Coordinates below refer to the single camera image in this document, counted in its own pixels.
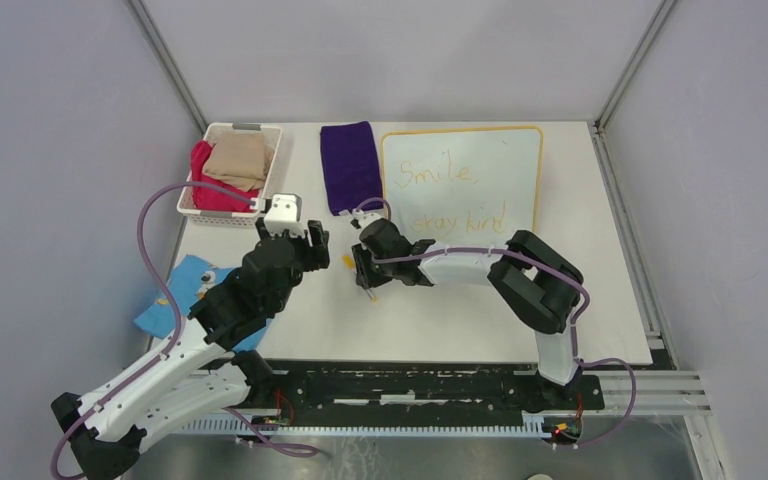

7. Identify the yellow framed whiteboard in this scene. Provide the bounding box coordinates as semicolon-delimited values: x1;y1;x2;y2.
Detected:
381;125;544;245

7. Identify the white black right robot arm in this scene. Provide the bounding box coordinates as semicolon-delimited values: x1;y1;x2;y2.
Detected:
351;213;590;408

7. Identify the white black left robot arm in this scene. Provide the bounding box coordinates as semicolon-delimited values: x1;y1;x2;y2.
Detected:
50;218;330;479

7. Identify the red cloth in basket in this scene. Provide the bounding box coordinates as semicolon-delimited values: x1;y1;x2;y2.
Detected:
189;140;261;215

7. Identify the purple folded cloth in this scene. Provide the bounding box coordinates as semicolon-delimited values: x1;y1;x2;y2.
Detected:
320;121;383;216

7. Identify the beige cloth in basket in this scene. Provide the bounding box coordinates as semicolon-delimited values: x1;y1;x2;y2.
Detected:
202;131;274;192

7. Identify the blue patterned cloth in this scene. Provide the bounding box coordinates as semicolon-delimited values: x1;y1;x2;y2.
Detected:
133;254;273;352

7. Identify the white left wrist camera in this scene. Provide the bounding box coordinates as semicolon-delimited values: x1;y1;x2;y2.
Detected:
264;193;306;238

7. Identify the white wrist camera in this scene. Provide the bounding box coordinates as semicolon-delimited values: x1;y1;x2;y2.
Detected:
264;193;306;238
350;209;385;230

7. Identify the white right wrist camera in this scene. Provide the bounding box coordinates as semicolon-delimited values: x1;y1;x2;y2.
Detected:
350;209;385;230

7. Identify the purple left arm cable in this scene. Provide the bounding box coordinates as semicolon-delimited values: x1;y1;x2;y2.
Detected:
50;180;322;480

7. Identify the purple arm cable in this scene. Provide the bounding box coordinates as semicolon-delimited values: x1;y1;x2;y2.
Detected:
354;196;638;450
50;180;322;480

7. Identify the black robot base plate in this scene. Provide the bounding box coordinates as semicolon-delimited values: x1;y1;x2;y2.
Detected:
238;359;605;427

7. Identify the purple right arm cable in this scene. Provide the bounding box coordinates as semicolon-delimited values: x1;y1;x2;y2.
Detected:
354;196;638;450

